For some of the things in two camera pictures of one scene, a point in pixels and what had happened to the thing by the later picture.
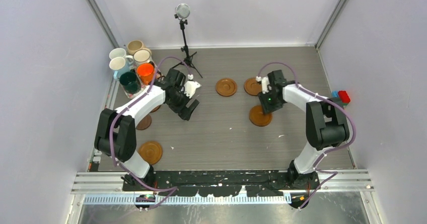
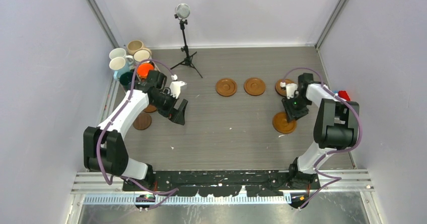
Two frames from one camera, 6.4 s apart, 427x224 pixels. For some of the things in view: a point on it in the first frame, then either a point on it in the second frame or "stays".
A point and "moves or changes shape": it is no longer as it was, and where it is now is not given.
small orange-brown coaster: (151, 151) to (281, 125)
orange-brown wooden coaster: (258, 118) moves or changes shape
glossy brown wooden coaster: (226, 87) stays
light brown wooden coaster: (252, 87) stays
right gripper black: (268, 107) to (290, 112)
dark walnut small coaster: (144, 123) stays
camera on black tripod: (183, 11) stays
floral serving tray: (157, 76) moves or changes shape
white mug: (118, 52) stays
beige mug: (133, 46) stays
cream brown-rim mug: (143, 55) stays
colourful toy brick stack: (341, 97) stays
